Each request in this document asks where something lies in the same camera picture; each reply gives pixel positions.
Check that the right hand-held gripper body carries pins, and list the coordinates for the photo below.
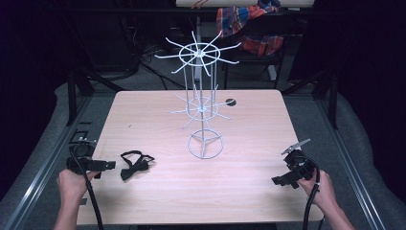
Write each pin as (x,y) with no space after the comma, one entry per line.
(300,164)

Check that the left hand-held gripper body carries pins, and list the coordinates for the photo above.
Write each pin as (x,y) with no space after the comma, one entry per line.
(79,163)

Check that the black bow tie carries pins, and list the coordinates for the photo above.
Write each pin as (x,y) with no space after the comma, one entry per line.
(135,166)

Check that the person's left hand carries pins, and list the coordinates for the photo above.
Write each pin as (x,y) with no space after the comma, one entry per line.
(72,187)

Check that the person's right hand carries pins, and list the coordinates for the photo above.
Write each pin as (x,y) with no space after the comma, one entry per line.
(322,191)

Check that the black metal stand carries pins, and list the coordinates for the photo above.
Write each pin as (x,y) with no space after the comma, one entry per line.
(72,96)
(333,99)

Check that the black table grommet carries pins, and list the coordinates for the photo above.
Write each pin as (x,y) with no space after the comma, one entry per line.
(230,102)

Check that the black chair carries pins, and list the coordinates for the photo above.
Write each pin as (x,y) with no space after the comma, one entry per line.
(281,32)

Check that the plaid cloth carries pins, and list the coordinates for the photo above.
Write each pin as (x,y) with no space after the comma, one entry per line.
(245,22)

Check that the black rail bracket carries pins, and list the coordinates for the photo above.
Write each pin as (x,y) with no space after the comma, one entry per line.
(78,133)

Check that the aluminium rail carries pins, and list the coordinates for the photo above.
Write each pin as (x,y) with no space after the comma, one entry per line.
(41,179)
(354,179)

